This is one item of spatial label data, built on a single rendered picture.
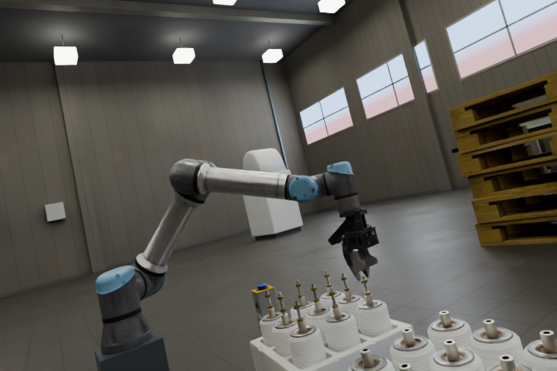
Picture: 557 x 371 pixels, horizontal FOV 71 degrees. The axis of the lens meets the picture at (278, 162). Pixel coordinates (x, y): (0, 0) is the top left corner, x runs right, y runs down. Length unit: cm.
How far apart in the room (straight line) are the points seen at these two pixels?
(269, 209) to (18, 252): 599
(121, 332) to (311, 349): 57
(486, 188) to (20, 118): 1010
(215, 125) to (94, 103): 334
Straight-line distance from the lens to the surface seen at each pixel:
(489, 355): 96
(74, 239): 1066
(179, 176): 121
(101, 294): 137
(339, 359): 118
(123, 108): 1141
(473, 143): 298
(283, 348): 128
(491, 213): 298
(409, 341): 98
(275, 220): 718
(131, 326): 136
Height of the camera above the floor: 62
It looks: 6 degrees up
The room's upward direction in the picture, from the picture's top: 13 degrees counter-clockwise
